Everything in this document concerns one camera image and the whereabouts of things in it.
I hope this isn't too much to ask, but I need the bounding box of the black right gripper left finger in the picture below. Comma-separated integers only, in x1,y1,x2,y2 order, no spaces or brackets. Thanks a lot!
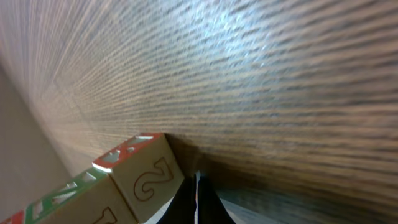
157,176,197,224

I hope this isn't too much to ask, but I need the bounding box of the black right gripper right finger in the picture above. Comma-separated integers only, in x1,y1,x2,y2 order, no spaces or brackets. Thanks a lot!
197,176,235,224

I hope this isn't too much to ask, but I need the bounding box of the red A wooden block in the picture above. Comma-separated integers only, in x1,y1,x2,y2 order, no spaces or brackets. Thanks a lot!
92,133,184,223

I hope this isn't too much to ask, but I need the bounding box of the blue I wooden block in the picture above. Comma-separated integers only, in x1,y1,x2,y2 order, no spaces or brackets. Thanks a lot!
24,168,137,224

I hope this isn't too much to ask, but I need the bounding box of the red U snail block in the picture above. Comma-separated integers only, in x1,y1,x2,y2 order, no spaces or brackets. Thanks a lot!
0,210,24,224

